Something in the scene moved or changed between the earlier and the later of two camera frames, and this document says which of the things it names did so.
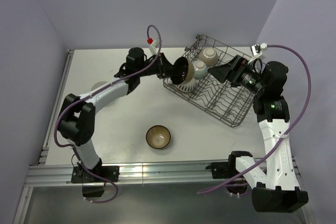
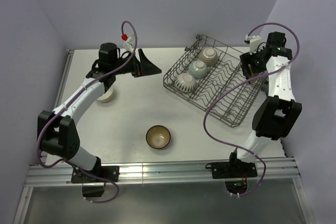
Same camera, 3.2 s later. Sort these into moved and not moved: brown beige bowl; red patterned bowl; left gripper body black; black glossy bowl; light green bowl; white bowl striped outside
Moved: black glossy bowl; left gripper body black
Not moved: white bowl striped outside; red patterned bowl; brown beige bowl; light green bowl
